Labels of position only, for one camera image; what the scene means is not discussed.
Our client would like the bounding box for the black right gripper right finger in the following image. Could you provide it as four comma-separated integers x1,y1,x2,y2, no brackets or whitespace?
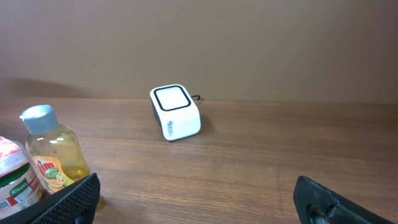
293,175,393,224

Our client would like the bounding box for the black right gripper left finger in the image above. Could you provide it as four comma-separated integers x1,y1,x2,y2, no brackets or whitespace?
1,173,101,224

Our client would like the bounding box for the yellow dish soap bottle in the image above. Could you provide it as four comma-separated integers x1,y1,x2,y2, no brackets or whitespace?
19,105,91,195

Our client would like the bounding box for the Knorr stock cube jar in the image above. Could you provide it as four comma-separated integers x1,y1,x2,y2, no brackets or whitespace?
0,137,44,219

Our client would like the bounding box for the white barcode scanner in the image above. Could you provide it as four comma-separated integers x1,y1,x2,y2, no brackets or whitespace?
150,84,201,141

